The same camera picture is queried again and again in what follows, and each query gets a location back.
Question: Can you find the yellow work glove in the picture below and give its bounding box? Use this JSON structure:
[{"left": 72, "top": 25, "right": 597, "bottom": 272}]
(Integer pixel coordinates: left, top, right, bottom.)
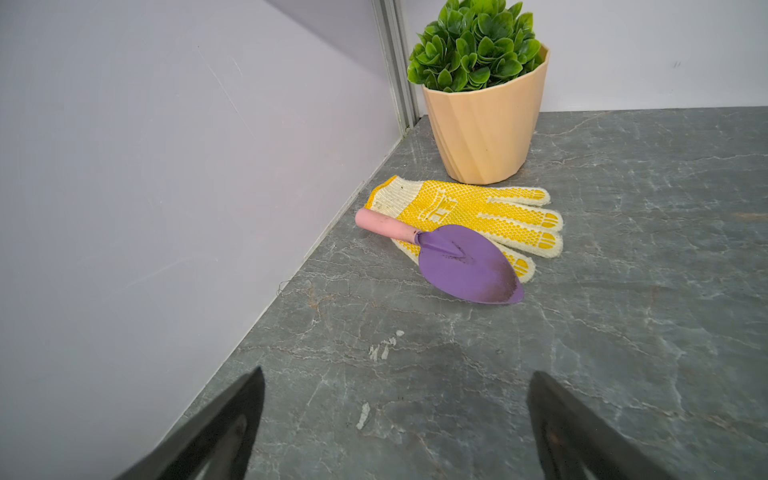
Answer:
[{"left": 365, "top": 176, "right": 564, "bottom": 282}]

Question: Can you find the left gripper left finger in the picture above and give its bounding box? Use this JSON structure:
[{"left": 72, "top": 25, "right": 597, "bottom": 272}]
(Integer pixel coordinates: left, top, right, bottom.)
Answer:
[{"left": 119, "top": 367, "right": 265, "bottom": 480}]

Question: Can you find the green plant in pot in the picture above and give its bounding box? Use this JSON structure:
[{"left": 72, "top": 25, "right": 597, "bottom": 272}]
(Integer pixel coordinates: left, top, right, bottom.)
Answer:
[{"left": 407, "top": 0, "right": 549, "bottom": 185}]

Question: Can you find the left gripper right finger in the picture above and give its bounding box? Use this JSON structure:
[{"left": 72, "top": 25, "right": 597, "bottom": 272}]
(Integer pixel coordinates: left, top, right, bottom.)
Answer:
[{"left": 527, "top": 371, "right": 674, "bottom": 480}]

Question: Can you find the purple pink trowel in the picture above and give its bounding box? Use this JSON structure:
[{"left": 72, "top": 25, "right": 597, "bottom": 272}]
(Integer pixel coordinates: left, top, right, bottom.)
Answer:
[{"left": 355, "top": 208, "right": 525, "bottom": 305}]

